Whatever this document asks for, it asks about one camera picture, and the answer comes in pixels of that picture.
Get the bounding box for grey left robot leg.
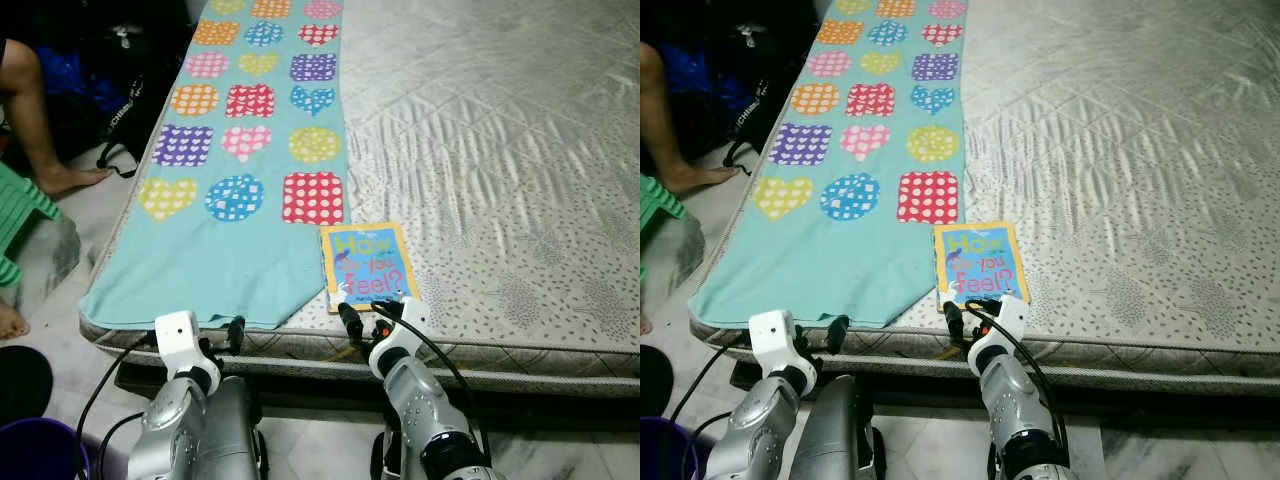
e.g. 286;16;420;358
789;375;887;480
195;375;270;480

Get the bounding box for stacked green plastic stools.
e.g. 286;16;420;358
0;160;62;287
640;174;687;277

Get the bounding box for grey right robot leg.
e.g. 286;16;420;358
369;430;399;480

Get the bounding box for seated person in black shorts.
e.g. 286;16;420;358
640;38;742;337
0;38;113;343

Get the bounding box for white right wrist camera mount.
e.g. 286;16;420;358
974;294;1030;352
371;296;434;357

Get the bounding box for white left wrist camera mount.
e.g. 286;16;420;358
154;310;207;372
749;310;802;372

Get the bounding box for turquoise blanket with colourful shapes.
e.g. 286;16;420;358
80;0;349;332
690;0;969;330

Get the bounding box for grey quilted spotted mattress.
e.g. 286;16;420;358
78;0;641;397
688;0;1280;393

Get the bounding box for yellow-edged blue children's book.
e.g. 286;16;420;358
319;222;420;314
932;221;1032;307

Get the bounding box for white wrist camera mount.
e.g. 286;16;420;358
974;294;1030;352
749;310;802;372
154;310;207;372
371;296;434;357

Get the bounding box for blue bag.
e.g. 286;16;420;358
34;44;122;113
664;44;752;113

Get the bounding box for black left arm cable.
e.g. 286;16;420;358
659;334;757;480
74;334;162;480

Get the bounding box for black bag with white print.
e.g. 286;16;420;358
724;24;812;180
94;24;187;180

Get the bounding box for black standing fan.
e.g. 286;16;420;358
0;344;54;422
640;344;674;417

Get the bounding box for black bed frame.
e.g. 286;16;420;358
113;358;641;413
728;358;1280;413

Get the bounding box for grey robot leg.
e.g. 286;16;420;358
195;375;270;480
369;430;399;480
789;375;887;480

